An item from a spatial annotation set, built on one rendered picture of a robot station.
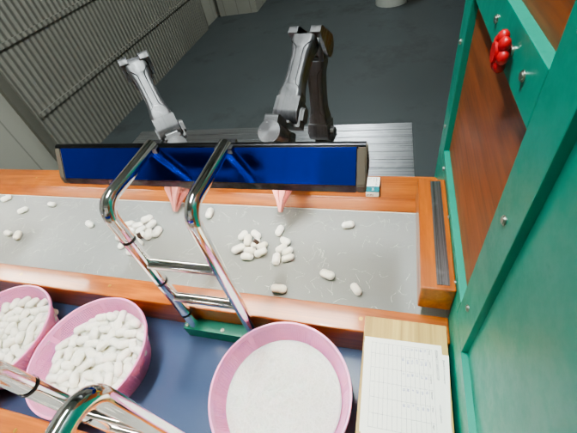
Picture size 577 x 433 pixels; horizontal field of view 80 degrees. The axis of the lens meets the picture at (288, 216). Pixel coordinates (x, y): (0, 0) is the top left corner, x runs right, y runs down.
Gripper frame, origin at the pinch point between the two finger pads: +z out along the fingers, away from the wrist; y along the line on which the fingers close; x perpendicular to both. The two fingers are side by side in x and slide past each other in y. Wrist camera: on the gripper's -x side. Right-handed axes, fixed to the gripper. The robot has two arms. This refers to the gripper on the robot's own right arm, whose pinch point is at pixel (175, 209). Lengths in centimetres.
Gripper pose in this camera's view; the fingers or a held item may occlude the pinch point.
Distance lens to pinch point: 110.3
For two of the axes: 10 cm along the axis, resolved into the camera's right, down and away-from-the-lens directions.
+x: 2.7, 0.4, 9.6
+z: -0.6, 10.0, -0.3
